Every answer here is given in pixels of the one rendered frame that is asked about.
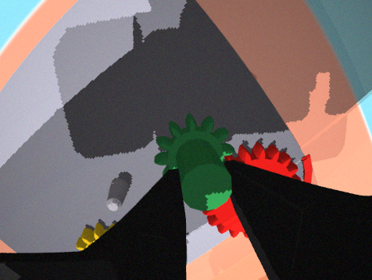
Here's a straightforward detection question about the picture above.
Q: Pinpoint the green gear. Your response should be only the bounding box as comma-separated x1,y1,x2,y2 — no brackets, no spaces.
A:
154,113,234,210

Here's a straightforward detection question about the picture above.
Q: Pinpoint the red gear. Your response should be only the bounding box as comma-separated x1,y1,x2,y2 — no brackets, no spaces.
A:
202,142,302,238

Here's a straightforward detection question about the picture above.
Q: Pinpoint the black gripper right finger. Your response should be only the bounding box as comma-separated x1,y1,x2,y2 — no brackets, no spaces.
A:
224,160,372,280

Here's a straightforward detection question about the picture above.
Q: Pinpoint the red curved arrow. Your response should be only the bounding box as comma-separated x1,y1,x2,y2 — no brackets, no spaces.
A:
302,155,312,184

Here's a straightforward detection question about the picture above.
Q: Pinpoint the yellow gear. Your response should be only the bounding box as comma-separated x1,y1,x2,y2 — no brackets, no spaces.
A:
76,223,107,251

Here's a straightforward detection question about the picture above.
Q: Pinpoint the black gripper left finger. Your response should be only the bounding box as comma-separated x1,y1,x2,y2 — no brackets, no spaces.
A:
0,169,187,280

